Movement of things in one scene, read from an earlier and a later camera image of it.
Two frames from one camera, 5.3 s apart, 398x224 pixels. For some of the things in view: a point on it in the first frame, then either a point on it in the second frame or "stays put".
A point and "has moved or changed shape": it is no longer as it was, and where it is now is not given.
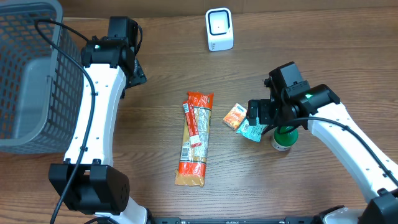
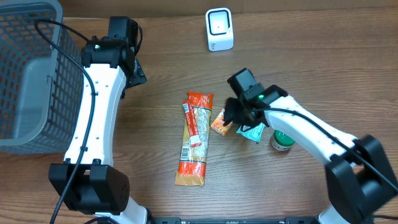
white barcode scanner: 219,28 stays put
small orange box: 235,116 has moved or changed shape
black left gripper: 138,76 stays put
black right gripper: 254,112 to 235,111
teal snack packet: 253,132 stays put
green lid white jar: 286,139 stays put
